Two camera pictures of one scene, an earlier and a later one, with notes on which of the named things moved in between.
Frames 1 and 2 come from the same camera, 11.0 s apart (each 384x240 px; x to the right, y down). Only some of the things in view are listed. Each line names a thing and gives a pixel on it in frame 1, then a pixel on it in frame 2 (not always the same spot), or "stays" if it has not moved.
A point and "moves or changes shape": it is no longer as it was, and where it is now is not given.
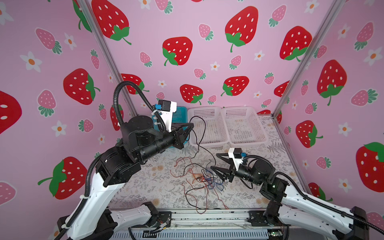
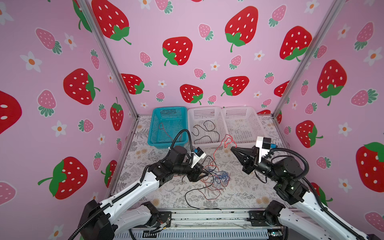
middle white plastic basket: (210, 128) stays
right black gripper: (227, 172) → (250, 161)
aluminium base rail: (202, 224) stays
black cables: (201, 169) moves or changes shape
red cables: (196, 186) → (214, 179)
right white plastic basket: (243, 125) stays
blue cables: (209, 177) moves or changes shape
